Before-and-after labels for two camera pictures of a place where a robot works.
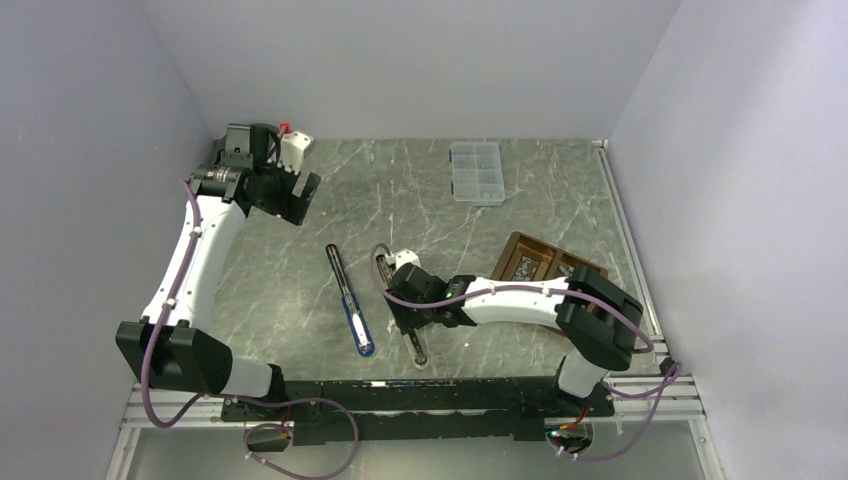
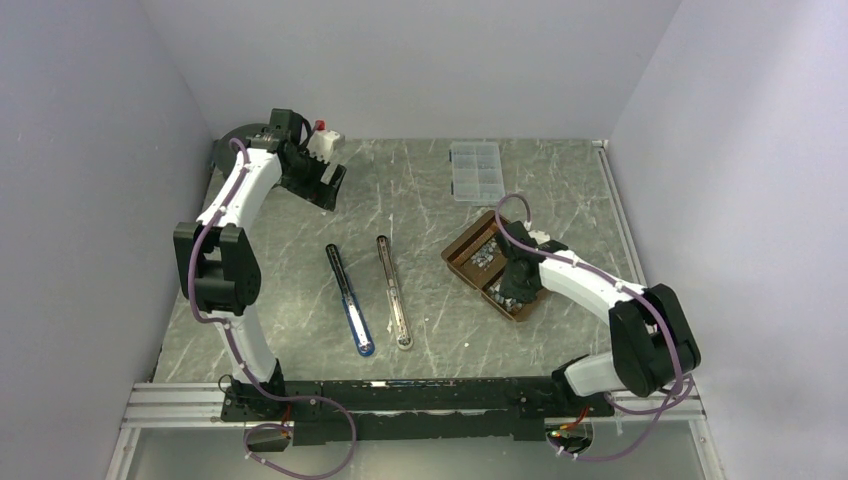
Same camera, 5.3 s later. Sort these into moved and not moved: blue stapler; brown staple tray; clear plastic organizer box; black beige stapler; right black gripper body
Moved: black beige stapler; right black gripper body; brown staple tray
Not moved: blue stapler; clear plastic organizer box
